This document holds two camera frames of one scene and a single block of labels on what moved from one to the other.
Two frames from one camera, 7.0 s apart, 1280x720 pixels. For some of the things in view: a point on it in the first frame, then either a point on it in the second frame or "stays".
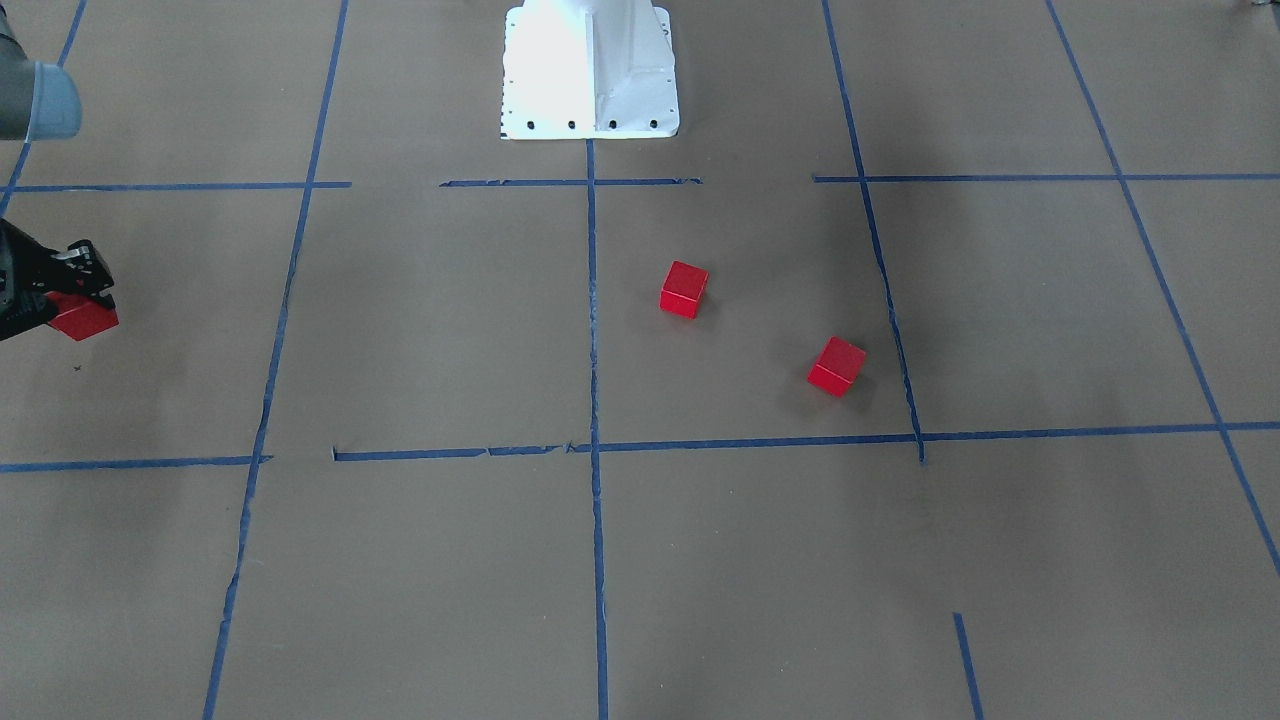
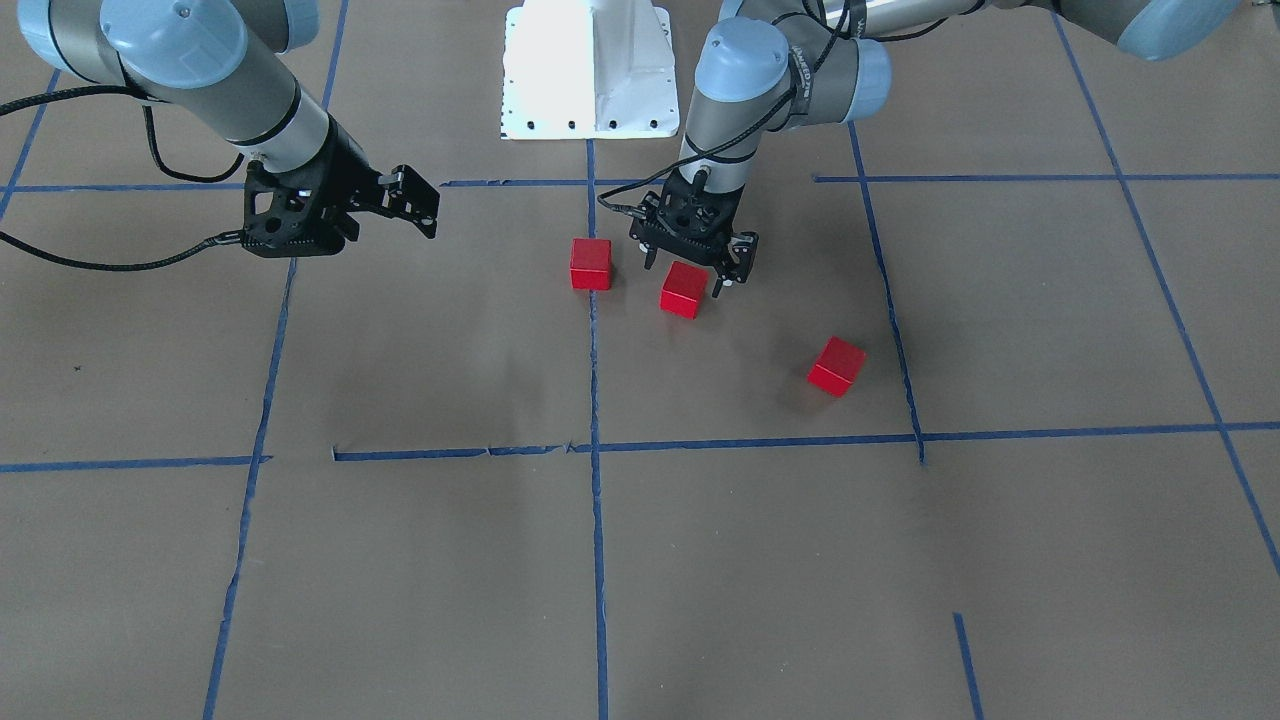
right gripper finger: (80, 270) → (403, 193)
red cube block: (81, 318) → (591, 264)
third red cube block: (837, 367) stays
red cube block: (682, 289) stays
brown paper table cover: (932, 372) stays
